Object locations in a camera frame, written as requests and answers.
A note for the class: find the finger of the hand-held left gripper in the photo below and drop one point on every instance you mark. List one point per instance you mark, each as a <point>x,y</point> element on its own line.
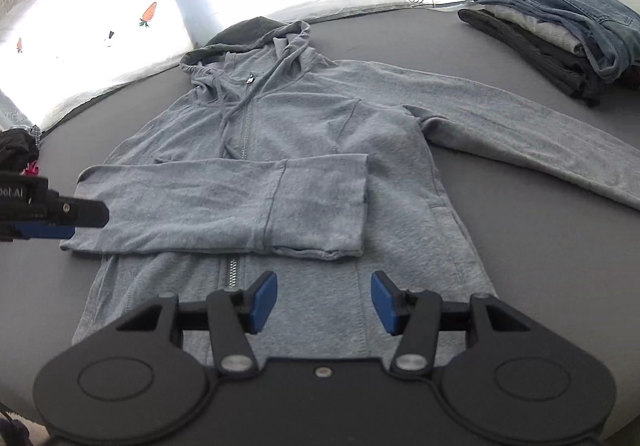
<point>82,213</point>

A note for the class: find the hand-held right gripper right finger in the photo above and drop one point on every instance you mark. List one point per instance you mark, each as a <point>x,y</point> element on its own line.
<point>385,301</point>

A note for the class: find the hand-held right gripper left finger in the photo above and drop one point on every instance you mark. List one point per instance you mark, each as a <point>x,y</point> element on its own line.
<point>263,301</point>

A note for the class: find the grey zip hoodie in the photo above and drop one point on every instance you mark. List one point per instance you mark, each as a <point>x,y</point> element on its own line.
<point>310,160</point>

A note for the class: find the red cloth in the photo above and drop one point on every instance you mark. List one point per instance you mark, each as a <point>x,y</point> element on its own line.
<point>32,168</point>

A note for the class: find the black cloth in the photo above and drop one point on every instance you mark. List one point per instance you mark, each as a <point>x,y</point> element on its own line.
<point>17,148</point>

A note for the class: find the grey textured mat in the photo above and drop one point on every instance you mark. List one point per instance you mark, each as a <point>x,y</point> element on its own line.
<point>500,236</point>

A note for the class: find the white fluffy rug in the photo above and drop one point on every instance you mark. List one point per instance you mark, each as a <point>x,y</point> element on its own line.
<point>11,426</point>

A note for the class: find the folded black garment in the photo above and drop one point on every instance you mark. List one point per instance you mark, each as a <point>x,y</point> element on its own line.
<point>530,53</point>

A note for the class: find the folded light grey garment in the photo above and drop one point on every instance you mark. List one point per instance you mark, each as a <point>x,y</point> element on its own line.
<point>542,28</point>

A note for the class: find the folded blue jeans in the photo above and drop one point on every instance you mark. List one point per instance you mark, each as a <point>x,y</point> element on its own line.
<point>585,10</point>

